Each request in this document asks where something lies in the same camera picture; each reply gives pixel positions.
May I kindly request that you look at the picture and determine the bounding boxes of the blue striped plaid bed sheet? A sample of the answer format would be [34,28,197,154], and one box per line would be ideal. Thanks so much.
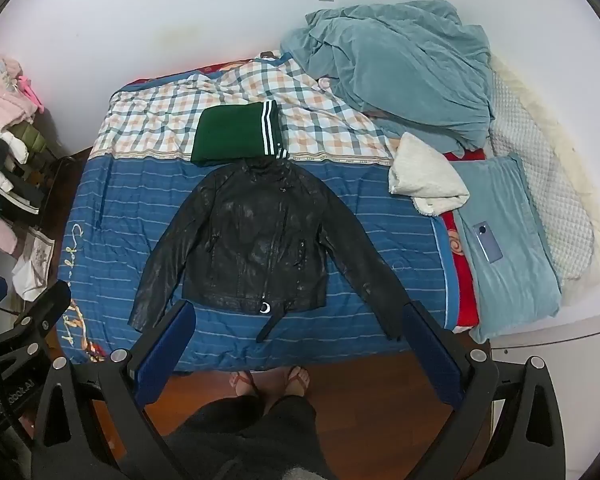
[55,52,453,373]

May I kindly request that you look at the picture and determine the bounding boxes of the white tote bag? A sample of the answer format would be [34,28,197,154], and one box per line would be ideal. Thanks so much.
[12,227,57,302]

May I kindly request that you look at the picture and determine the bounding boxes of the black leather jacket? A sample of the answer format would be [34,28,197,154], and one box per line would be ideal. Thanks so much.
[128,157,411,345]

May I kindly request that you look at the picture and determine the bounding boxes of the red patterned blanket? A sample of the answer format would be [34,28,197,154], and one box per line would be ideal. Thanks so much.
[430,146,488,335]

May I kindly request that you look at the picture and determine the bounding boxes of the teal plush blanket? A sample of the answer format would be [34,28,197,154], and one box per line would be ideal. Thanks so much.
[280,0,496,158]

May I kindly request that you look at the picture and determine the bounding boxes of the teal pillow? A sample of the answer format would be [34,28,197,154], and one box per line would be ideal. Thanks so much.
[450,152,563,345]

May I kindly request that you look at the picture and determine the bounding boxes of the folded green striped garment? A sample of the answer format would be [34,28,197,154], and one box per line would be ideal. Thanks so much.
[190,100,287,167]

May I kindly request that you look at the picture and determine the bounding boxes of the person's dark grey pants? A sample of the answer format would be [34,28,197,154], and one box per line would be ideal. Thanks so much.
[165,394,339,480]

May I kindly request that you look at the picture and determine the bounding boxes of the grey smartphone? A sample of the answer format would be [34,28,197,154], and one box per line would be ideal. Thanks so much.
[472,221,504,264]

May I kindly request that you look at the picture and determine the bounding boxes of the row of hanging clothes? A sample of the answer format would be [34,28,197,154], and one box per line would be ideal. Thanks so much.
[0,57,76,256]

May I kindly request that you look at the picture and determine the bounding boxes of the person's foot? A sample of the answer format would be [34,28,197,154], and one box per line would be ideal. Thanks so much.
[278,365,311,399]
[229,370,259,402]

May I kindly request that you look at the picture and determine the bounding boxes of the white fleece cloth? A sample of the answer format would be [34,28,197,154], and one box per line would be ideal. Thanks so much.
[387,131,471,218]

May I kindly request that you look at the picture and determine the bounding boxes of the person's left foot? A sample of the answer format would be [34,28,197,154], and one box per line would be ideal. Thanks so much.
[229,370,259,402]

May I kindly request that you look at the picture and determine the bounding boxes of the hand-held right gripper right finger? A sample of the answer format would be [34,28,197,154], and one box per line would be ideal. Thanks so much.
[401,301,566,480]

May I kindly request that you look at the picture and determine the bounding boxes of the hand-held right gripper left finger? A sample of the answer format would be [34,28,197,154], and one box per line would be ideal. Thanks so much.
[31,299,197,480]

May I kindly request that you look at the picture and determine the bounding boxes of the person's right foot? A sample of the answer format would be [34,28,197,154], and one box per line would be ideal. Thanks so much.
[278,365,311,399]

